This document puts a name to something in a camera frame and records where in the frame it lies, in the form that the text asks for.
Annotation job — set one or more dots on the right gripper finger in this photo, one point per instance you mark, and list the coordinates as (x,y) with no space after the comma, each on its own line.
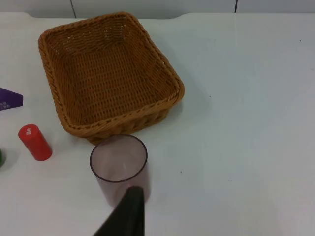
(128,214)

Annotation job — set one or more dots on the brown wicker basket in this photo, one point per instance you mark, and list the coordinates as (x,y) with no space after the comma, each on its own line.
(110,81)

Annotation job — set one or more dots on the purple triangular block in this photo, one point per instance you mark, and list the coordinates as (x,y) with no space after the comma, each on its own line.
(9,98)

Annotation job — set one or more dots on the red cylinder block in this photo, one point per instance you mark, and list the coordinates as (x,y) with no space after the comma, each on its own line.
(35,142)

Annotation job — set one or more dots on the clear cup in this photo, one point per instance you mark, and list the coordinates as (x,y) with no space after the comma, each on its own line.
(118,162)

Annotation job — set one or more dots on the green ball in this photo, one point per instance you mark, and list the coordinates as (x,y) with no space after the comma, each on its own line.
(0,157)

